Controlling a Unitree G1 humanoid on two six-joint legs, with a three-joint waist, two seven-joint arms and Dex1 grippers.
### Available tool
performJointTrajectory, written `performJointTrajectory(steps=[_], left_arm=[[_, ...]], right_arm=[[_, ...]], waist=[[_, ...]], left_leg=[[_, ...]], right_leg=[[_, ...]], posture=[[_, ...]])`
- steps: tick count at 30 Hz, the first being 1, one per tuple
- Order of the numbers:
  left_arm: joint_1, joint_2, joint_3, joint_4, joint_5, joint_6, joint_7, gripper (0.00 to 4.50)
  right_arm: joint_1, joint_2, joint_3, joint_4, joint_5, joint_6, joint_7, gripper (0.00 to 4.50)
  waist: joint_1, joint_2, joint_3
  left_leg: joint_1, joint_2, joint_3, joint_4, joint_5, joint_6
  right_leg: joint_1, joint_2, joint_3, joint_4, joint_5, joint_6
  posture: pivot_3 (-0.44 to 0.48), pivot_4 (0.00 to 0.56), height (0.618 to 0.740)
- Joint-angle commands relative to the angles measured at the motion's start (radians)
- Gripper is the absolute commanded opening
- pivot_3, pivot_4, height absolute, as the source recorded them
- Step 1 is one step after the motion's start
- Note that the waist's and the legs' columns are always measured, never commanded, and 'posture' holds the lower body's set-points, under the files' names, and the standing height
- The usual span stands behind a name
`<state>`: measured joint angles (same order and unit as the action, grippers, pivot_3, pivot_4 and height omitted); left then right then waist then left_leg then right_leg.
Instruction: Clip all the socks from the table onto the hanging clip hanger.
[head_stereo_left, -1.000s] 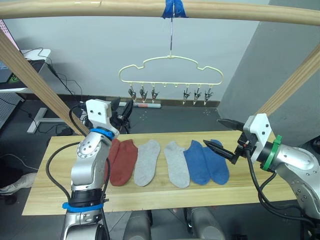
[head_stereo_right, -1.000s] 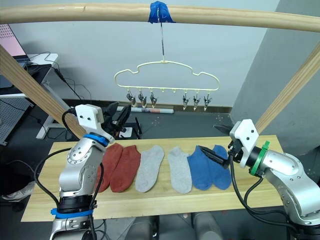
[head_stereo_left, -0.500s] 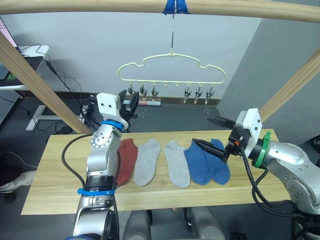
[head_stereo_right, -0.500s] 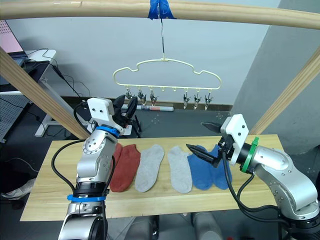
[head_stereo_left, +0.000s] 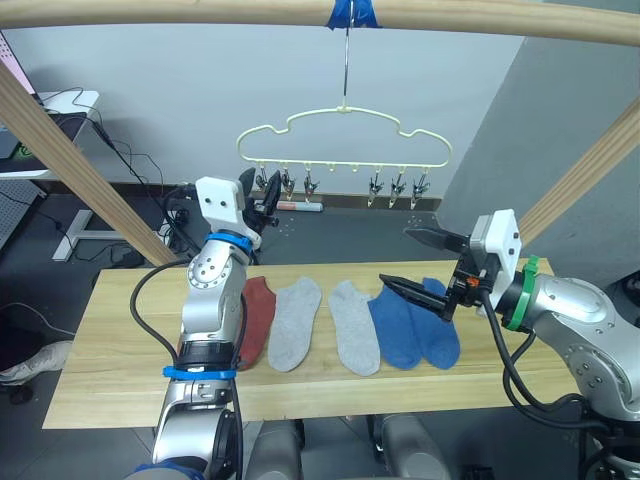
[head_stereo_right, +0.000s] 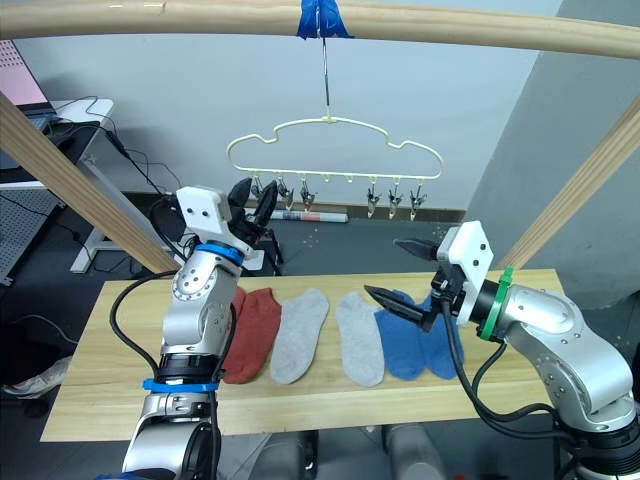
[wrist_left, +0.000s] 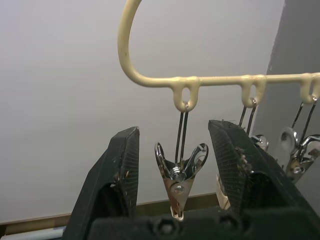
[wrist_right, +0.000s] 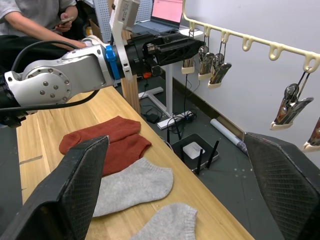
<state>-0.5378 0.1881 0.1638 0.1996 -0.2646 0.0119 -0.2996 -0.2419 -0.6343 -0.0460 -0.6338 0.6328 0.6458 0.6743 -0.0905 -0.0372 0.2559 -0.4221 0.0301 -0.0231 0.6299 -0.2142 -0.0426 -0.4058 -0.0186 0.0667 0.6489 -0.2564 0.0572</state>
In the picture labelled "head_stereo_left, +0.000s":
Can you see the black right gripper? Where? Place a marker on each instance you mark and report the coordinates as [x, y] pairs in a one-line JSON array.
[[467, 287]]

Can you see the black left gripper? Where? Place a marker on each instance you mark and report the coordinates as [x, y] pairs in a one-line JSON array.
[[260, 217]]

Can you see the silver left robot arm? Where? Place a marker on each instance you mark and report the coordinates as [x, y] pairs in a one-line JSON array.
[[207, 300]]

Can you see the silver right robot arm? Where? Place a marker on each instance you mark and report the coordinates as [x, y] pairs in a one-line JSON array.
[[575, 320]]

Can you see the metal hanger clip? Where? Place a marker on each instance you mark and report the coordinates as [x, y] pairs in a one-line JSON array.
[[397, 190], [261, 181], [375, 190], [419, 189], [287, 182], [310, 187]]

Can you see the cream plastic clip hanger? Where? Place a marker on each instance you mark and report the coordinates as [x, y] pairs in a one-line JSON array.
[[345, 109]]

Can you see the pink and white marker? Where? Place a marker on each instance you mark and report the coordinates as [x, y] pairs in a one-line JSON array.
[[299, 205]]

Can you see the blue ankle sock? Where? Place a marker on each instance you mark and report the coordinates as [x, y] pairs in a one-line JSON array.
[[440, 340], [395, 330]]

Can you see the grey ankle sock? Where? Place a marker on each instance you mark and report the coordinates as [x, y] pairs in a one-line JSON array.
[[355, 330], [295, 325]]

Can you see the red ankle sock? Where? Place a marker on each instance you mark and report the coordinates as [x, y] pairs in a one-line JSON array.
[[260, 315]]

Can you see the grey rounded shape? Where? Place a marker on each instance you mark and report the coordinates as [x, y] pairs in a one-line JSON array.
[[412, 447]]

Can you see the horizontal wooden rod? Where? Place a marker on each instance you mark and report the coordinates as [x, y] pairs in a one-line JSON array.
[[200, 12]]

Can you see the white desk leg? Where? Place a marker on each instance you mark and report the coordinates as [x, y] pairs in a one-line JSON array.
[[75, 235]]

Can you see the black laptop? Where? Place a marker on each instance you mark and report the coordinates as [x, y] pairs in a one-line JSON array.
[[70, 127]]

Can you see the blue tape strip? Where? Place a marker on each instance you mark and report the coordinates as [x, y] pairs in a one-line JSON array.
[[362, 14]]

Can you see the white desk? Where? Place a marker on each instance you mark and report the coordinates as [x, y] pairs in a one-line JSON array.
[[65, 102]]

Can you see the grey pegboard panel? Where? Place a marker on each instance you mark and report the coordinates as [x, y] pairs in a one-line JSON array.
[[15, 210]]

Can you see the white sneaker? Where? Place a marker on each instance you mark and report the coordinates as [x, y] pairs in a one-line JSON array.
[[35, 362]]

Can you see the blue fabric piece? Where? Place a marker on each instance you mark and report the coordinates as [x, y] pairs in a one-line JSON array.
[[160, 471]]

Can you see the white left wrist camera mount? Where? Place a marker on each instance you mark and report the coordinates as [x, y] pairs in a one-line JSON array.
[[220, 202]]

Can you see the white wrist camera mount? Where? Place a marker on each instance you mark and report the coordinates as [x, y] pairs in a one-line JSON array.
[[505, 240], [220, 202]]

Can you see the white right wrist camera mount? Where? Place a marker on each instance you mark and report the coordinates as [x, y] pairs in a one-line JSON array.
[[505, 240]]

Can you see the slanted wooden post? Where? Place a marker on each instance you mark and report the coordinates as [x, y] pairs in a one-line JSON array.
[[585, 170], [75, 165]]

